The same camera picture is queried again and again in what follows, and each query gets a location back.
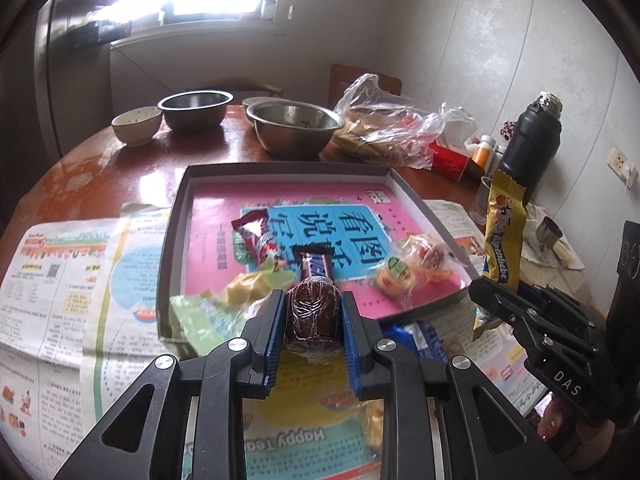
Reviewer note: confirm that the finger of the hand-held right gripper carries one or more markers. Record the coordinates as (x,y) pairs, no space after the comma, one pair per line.
(500,300)
(555,305)

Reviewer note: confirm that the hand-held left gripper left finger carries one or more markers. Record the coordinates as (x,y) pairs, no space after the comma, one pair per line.
(274,345)

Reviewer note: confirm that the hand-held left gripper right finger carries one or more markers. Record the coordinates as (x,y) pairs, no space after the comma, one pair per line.
(350,355)

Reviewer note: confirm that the round chocolate cake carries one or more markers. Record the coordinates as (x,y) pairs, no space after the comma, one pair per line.
(312,310)

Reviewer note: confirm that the long yellow snack packet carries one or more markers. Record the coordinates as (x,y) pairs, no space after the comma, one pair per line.
(502,240)

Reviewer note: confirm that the brown chocolate bar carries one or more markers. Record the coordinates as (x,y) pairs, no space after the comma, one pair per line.
(315,265)

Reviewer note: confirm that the grey cardboard box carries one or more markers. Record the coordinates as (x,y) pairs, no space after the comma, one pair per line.
(175,270)

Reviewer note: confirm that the person's right hand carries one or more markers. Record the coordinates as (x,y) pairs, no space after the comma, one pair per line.
(560,425)

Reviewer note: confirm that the white crumpled paper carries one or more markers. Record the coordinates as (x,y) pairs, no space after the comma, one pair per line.
(570,255)

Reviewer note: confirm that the blue snack packet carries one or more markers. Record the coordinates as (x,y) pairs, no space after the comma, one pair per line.
(417,340)

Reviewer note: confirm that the small steel cup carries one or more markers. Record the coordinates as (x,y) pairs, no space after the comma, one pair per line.
(548,235)

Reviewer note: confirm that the yellow cake in green wrapper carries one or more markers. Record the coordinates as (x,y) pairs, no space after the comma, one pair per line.
(205,320)

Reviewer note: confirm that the orange pastry packet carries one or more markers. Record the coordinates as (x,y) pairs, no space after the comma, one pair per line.
(374,425)

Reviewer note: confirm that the red round candy clear wrapper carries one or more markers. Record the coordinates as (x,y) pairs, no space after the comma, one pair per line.
(425,252)

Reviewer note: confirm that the yellow green round candy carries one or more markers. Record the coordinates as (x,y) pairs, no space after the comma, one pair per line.
(395,275)

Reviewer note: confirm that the printed paper sheet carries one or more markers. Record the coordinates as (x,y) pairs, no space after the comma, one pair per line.
(450,215)
(300,435)
(60,320)

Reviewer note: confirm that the clear plastic cup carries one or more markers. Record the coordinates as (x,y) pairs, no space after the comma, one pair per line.
(481,200)

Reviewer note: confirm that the red white candy packet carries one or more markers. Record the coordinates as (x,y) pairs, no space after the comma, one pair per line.
(255,240)

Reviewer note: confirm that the pink booklet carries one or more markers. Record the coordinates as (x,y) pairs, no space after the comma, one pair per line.
(215,240)

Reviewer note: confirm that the black thermos flask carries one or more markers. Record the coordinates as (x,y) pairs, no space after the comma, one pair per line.
(530,160)

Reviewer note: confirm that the white medicine bottle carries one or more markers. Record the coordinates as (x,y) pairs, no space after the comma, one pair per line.
(487,140)
(499,155)

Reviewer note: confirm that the orange medicine bottle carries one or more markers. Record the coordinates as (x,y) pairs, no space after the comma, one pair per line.
(482,156)

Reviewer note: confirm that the red white tissue box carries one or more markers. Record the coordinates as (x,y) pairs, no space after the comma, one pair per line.
(447,160)

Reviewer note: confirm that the red flower decoration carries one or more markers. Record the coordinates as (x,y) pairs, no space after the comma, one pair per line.
(508,130)

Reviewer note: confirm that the clear plastic bag of bread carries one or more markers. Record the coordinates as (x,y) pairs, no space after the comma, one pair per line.
(380,135)

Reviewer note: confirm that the steel bowl with food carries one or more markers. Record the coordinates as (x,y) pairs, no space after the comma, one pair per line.
(295,137)

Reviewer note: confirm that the empty steel bowl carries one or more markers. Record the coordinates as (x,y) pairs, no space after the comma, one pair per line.
(192,117)

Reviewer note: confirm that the pale ceramic bowl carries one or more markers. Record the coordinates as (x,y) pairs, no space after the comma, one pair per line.
(257,101)

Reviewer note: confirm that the speckled ceramic bowl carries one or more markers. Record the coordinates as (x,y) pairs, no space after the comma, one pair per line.
(136,127)

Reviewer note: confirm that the curved wooden chair back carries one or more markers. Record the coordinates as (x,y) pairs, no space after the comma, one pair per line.
(260,87)

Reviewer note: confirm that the dark refrigerator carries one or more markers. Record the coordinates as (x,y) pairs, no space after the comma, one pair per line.
(70,85)

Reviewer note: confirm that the small white windowsill item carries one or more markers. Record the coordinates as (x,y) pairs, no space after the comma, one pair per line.
(270,11)

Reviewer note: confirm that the white wall socket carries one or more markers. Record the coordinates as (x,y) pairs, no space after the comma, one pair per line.
(620,162)

